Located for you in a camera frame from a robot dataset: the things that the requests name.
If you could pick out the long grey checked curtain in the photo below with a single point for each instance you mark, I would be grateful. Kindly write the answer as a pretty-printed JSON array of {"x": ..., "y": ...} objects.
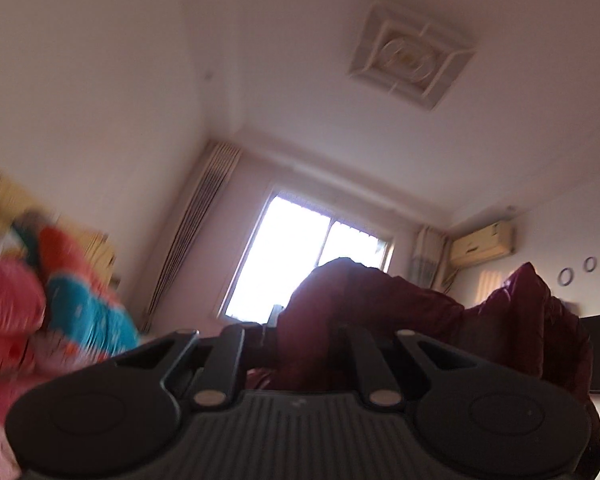
[{"x": 200, "y": 220}]

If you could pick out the yellow star headboard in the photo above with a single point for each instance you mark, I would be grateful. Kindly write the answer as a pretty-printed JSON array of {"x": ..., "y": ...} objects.
[{"x": 97, "y": 250}]

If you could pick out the pink heart folded blanket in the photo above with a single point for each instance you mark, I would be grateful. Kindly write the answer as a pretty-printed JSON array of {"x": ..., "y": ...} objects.
[{"x": 10, "y": 390}]

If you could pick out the teal and orange quilt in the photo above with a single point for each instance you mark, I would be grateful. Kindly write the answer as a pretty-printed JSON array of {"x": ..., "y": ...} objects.
[{"x": 80, "y": 310}]

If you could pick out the coral pink folded blanket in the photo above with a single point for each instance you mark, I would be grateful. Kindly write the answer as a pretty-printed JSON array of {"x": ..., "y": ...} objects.
[{"x": 5, "y": 295}]

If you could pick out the dark red down jacket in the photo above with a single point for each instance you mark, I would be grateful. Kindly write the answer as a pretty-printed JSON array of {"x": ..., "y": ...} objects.
[{"x": 380, "y": 300}]

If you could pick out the window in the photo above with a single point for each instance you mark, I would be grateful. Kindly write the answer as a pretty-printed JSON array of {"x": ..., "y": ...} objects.
[{"x": 290, "y": 250}]

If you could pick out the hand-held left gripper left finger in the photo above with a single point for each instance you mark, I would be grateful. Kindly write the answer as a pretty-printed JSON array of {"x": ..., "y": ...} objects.
[{"x": 230, "y": 355}]

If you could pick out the cream wall air conditioner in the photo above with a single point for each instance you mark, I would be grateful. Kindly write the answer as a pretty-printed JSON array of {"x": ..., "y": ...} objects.
[{"x": 480, "y": 245}]

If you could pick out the short grey checked curtain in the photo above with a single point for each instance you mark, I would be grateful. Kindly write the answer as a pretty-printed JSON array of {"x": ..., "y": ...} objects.
[{"x": 425, "y": 260}]

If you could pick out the square ceiling light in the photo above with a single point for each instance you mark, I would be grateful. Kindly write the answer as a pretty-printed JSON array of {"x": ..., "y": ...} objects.
[{"x": 410, "y": 55}]

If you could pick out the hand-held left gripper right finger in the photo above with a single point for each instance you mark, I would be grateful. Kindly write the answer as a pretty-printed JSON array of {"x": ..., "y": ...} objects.
[{"x": 365, "y": 365}]

